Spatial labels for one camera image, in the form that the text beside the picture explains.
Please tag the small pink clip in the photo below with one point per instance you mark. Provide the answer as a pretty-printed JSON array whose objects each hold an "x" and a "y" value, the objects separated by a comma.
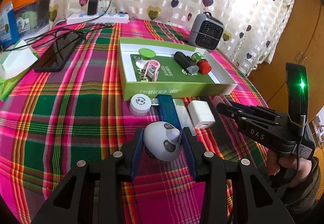
[{"x": 218, "y": 100}]

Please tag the brown bottle with red cap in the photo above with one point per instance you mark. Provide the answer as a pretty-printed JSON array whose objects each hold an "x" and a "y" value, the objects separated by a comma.
[{"x": 203, "y": 67}]

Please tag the person's right hand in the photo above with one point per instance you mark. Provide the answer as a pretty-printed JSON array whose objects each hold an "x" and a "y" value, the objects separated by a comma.
[{"x": 273, "y": 163}]

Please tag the person's right forearm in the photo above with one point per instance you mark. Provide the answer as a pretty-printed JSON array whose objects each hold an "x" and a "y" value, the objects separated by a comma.
[{"x": 311, "y": 188}]

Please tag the pink green plaid tablecloth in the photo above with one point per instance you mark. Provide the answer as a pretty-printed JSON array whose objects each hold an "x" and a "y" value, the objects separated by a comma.
[{"x": 76, "y": 112}]

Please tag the green tissue packet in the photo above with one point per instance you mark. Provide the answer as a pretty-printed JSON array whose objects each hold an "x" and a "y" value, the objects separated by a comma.
[{"x": 15, "y": 62}]

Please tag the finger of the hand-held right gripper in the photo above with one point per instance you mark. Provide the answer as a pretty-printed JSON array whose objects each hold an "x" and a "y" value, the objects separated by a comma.
[
  {"x": 235, "y": 115},
  {"x": 243, "y": 108}
]

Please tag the wooden wardrobe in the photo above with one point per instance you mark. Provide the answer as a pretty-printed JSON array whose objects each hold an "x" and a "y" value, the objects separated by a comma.
[{"x": 303, "y": 36}]

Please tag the black pocket device clear tip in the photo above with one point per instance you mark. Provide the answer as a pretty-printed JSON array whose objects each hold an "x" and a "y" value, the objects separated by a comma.
[{"x": 182, "y": 59}]

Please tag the white usb charger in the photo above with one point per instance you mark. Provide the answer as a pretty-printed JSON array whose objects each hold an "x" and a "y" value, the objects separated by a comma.
[{"x": 200, "y": 112}]

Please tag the large pink and grey clip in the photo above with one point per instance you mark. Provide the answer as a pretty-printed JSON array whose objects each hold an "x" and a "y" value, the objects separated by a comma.
[{"x": 151, "y": 63}]

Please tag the blue and white box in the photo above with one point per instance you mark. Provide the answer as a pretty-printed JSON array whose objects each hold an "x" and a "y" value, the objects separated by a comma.
[{"x": 8, "y": 26}]

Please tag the green and white cardboard box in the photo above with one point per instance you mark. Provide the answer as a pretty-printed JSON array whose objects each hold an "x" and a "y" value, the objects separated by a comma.
[{"x": 177, "y": 88}]

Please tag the white panda-shaped gadget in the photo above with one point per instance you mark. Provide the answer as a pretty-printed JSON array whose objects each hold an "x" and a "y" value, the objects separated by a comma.
[{"x": 157, "y": 143}]

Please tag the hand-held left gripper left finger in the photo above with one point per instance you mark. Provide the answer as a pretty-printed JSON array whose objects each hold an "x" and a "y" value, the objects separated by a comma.
[{"x": 136, "y": 153}]

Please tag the green round phone grip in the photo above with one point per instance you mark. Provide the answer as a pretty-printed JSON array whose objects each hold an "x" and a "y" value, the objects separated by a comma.
[{"x": 146, "y": 53}]

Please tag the black smartphone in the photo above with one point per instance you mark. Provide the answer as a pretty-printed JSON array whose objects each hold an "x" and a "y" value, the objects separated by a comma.
[{"x": 50, "y": 59}]

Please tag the grey mini heater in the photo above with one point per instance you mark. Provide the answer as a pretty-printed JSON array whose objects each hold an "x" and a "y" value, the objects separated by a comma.
[{"x": 205, "y": 34}]

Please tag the white power strip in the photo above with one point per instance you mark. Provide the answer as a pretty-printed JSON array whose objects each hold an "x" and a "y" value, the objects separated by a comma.
[{"x": 101, "y": 19}]

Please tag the small white round jar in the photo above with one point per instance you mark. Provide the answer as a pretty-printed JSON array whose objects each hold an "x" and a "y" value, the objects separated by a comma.
[{"x": 140, "y": 101}]

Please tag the silver lighter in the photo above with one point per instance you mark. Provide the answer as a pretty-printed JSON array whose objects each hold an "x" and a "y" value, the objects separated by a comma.
[{"x": 181, "y": 110}]

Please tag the blue usb tester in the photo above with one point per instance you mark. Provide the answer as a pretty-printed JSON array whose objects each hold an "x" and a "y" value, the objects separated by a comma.
[{"x": 167, "y": 110}]

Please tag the black power adapter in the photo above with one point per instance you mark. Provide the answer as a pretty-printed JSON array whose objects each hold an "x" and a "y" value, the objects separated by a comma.
[{"x": 93, "y": 6}]

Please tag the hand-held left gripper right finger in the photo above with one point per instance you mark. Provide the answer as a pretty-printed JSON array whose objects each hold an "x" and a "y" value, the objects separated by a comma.
[{"x": 188, "y": 153}]

